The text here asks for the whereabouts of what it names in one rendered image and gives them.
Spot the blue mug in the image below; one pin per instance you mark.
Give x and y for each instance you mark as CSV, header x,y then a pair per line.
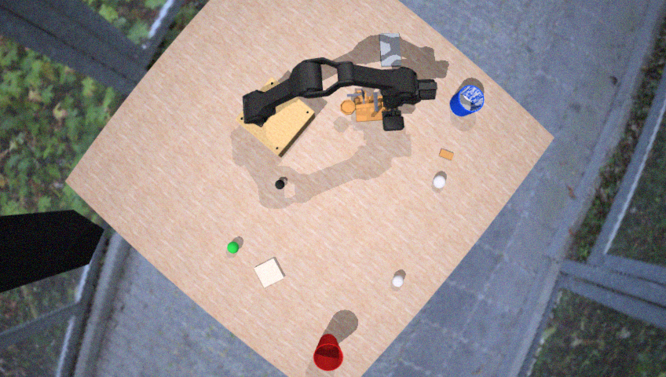
x,y
468,100

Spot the white square tile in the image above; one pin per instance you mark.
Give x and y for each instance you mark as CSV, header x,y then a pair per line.
x,y
269,272

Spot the green ball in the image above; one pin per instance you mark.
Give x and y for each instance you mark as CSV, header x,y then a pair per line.
x,y
232,247

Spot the red plastic cup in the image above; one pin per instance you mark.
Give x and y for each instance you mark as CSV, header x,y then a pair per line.
x,y
328,354

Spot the white ball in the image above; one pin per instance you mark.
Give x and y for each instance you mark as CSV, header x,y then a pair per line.
x,y
439,181
397,281

